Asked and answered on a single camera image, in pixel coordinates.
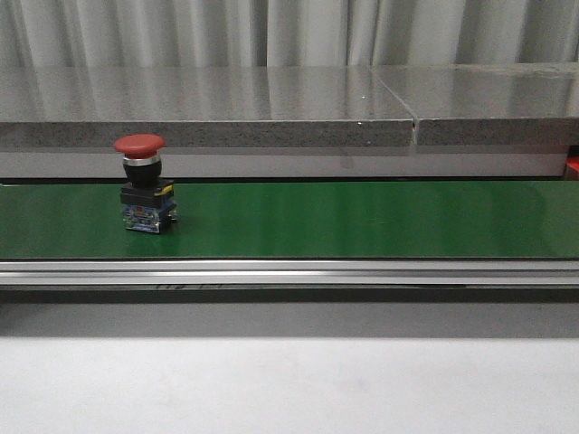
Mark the grey pleated curtain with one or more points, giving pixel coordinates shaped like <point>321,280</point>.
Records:
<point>285,33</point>

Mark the white cabinet front panel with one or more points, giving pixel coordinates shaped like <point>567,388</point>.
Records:
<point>263,162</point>

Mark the aluminium conveyor frame rail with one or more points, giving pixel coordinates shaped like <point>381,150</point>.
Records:
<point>488,272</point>

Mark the grey speckled countertop slab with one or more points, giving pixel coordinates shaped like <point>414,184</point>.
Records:
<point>216,107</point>
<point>524,105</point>

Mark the grey speckled left countertop slab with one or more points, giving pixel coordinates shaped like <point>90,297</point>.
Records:
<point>216,107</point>

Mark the red plastic tray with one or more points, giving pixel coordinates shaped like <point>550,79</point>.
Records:
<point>572,169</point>

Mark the green conveyor belt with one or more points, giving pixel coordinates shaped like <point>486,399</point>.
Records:
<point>408,219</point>

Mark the grey speckled right countertop slab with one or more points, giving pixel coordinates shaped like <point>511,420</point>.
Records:
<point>524,105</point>

